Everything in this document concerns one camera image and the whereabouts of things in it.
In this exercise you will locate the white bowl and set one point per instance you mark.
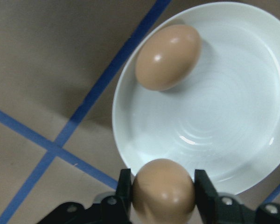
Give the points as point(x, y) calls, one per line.
point(224, 105)

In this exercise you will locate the brown egg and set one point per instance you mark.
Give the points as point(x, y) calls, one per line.
point(163, 193)
point(168, 58)

